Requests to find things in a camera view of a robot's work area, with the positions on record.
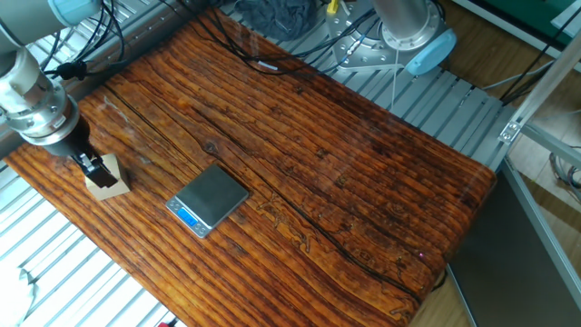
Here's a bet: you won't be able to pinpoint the silver digital pocket scale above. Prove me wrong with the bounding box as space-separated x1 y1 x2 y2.
164 163 251 240

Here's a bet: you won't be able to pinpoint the light wooden block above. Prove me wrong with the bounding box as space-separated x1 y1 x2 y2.
84 153 133 202

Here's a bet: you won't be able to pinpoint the white zip tie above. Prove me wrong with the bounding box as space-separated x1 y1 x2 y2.
390 45 405 99

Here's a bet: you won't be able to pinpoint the aluminium frame beam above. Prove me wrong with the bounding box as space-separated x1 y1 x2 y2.
521 123 581 170
498 156 581 314

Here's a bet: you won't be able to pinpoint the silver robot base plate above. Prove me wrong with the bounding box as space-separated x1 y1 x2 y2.
325 0 412 74

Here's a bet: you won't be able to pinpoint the dark grey cloth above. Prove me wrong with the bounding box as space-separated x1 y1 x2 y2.
233 0 319 42

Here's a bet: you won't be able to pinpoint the grey floor cable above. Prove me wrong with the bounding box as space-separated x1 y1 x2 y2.
480 58 557 92

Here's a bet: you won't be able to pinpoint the wood grain table board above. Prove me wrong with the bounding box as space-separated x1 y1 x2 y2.
4 6 498 327

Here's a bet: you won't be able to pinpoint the coiled grey cables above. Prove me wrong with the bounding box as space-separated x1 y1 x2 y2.
547 147 581 203

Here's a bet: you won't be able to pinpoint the black cable with plug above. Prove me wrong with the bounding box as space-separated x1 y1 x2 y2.
43 0 126 82

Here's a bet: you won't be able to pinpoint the grey metal side panel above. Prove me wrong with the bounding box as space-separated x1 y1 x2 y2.
447 158 581 327

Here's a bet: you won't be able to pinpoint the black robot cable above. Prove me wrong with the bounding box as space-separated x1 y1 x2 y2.
158 0 380 81

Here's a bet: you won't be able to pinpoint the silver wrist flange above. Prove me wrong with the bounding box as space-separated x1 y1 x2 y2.
0 84 81 146

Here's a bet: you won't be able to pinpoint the aluminium frame post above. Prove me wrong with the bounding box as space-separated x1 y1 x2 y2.
497 26 581 146

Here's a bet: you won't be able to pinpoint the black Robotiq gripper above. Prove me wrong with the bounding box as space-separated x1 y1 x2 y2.
44 121 119 190

